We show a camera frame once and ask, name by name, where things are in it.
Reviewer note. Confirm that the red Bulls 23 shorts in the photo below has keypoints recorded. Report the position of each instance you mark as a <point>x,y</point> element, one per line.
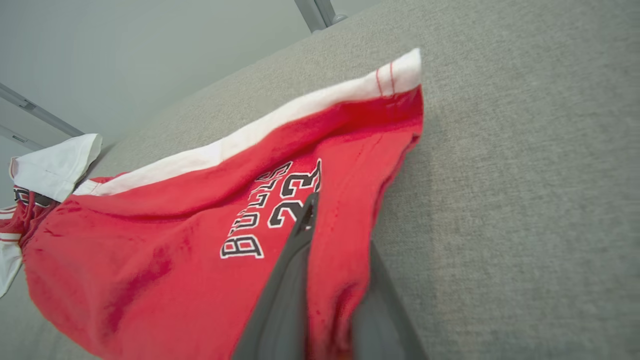
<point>175,250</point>

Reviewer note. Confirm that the red jersey with white sleeves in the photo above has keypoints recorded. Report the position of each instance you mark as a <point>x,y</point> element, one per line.
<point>55,165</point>

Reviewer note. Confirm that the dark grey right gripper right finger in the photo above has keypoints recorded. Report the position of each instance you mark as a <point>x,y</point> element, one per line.
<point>382,320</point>

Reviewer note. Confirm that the thin grey metal frame rail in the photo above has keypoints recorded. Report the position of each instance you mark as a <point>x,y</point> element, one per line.
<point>20,137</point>

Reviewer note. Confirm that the grey slotted metal frame rail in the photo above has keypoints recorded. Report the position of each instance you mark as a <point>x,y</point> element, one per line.
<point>40,112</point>

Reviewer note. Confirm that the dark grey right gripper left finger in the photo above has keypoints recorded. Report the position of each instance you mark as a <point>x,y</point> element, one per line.
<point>285,300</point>

